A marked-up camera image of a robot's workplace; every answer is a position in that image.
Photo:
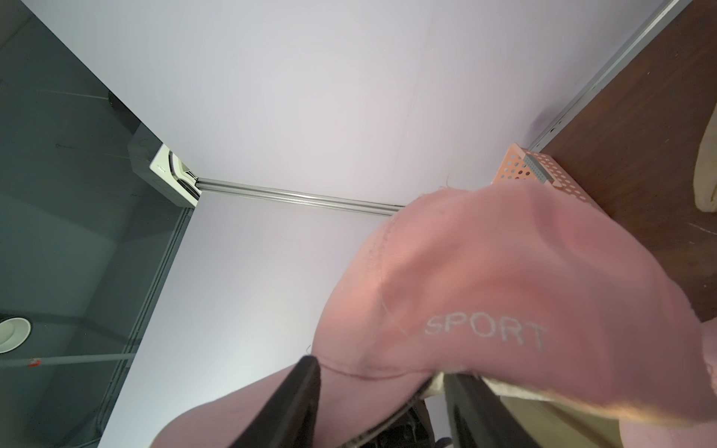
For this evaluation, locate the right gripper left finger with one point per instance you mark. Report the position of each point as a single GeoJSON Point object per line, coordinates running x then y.
{"type": "Point", "coordinates": [289, 417]}

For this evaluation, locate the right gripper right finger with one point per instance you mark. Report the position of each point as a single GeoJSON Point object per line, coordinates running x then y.
{"type": "Point", "coordinates": [478, 418]}

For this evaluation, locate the pink perforated plastic basket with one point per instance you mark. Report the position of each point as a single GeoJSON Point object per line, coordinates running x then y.
{"type": "Point", "coordinates": [522, 164]}

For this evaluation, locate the round white ceiling lamp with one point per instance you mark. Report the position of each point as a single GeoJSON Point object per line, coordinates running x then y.
{"type": "Point", "coordinates": [14, 332]}

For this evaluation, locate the white ceiling light fixture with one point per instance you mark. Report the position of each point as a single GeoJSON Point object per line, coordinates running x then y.
{"type": "Point", "coordinates": [156, 164]}

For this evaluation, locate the cream work glove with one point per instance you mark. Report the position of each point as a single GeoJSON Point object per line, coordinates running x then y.
{"type": "Point", "coordinates": [705, 174]}

